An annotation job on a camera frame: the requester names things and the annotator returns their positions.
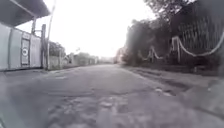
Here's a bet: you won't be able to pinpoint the tree behind wall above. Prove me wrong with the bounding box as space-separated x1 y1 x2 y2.
49 41 67 58

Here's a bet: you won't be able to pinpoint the grey asphalt road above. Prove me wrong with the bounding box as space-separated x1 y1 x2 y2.
0 63 224 128

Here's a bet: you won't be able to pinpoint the fence with pale scalloped rail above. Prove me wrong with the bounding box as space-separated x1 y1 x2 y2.
137 3 224 68

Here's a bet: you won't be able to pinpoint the dark trees and bushes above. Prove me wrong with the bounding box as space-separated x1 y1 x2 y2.
121 0 201 67

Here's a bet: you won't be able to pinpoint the dark roof canopy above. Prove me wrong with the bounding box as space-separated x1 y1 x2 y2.
0 0 52 28

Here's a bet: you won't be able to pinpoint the low distant buildings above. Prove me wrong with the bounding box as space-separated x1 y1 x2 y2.
49 52 100 70

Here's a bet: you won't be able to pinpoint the dirt roadside verge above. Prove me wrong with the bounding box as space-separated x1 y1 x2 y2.
123 65 224 118

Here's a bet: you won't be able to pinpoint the pole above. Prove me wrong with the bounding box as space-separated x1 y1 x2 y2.
45 0 57 70

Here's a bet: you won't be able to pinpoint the grey metal gate wall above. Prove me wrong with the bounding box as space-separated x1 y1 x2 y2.
0 22 47 72

